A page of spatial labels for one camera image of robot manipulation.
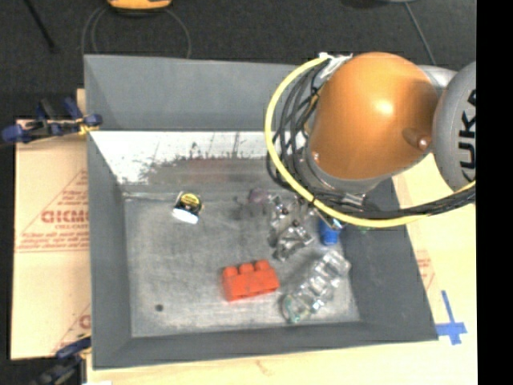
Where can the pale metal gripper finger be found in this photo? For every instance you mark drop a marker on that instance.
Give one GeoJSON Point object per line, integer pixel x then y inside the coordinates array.
{"type": "Point", "coordinates": [301, 236]}
{"type": "Point", "coordinates": [283, 250]}

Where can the blue cylinder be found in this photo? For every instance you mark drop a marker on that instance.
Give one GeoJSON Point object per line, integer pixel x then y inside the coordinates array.
{"type": "Point", "coordinates": [328, 234]}

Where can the red toy brick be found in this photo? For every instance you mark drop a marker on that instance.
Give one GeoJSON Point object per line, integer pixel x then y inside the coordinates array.
{"type": "Point", "coordinates": [249, 281]}

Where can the clear plastic bottle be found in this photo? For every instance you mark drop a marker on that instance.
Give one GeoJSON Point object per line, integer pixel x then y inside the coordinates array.
{"type": "Point", "coordinates": [316, 287]}

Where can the black yellow white tape measure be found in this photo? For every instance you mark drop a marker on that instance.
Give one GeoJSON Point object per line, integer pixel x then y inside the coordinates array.
{"type": "Point", "coordinates": [187, 207]}

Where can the grey metal bin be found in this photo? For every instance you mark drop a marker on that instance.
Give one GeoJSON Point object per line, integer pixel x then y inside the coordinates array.
{"type": "Point", "coordinates": [176, 255]}

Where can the brown cardboard board red print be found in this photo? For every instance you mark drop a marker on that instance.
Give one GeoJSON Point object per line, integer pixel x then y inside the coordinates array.
{"type": "Point", "coordinates": [48, 263]}

